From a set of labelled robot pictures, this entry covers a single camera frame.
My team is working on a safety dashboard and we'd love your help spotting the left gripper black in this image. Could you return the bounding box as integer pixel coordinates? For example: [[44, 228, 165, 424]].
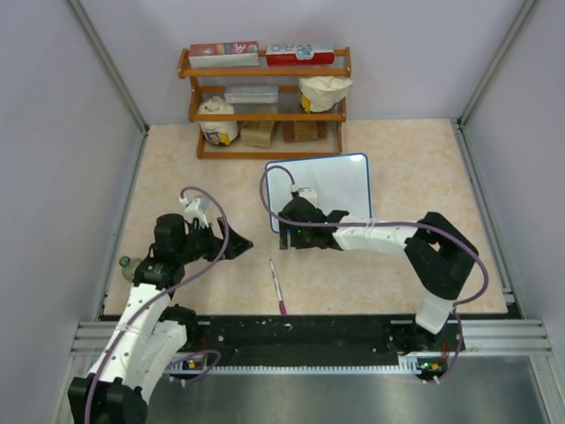
[[177, 216, 252, 264]]

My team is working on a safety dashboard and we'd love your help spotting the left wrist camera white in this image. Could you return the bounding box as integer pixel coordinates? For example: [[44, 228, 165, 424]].
[[179, 195, 211, 229]]

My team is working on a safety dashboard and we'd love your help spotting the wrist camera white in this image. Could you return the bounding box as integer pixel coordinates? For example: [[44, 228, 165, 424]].
[[179, 195, 211, 229], [290, 184, 319, 207]]

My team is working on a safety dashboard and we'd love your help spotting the red white box left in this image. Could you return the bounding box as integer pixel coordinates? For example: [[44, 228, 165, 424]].
[[188, 41, 260, 69]]

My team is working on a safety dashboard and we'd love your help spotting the red white box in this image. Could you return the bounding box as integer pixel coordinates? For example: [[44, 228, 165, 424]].
[[188, 41, 260, 69], [265, 42, 335, 66]]

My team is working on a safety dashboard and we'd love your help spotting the tan brown block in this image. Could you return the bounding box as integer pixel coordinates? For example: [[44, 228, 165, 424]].
[[240, 121, 276, 148]]

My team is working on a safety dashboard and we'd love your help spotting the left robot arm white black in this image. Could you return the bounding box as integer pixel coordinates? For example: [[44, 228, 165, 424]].
[[67, 214, 253, 423]]

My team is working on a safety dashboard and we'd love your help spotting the red white box right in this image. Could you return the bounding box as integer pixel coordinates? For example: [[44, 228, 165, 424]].
[[265, 42, 335, 66]]

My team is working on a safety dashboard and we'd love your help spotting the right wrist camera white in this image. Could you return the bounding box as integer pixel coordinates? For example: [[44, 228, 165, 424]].
[[290, 184, 319, 207]]

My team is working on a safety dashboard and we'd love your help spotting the clear glass bottle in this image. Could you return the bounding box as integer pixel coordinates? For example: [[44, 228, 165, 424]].
[[118, 256, 139, 283]]

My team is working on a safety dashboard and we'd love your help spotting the reddish brown block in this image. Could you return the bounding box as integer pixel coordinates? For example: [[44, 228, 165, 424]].
[[281, 121, 328, 143]]

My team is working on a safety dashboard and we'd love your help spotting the white flour bag lower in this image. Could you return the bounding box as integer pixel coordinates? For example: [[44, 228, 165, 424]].
[[198, 96, 239, 147]]

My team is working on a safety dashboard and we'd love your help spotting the blue framed whiteboard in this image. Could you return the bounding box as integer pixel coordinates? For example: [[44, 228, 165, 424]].
[[265, 153, 373, 218]]

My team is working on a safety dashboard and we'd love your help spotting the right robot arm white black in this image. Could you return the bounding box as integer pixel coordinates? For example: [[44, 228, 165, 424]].
[[275, 195, 479, 354]]

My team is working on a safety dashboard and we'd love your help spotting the wooden three-tier shelf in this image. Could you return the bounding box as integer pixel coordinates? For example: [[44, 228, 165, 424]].
[[177, 47, 351, 160]]

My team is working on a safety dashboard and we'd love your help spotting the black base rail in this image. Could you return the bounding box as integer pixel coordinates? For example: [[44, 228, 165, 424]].
[[180, 314, 464, 367]]

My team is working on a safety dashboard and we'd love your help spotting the cream paper bag upper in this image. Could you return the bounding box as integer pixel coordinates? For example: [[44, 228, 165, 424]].
[[298, 76, 353, 113]]

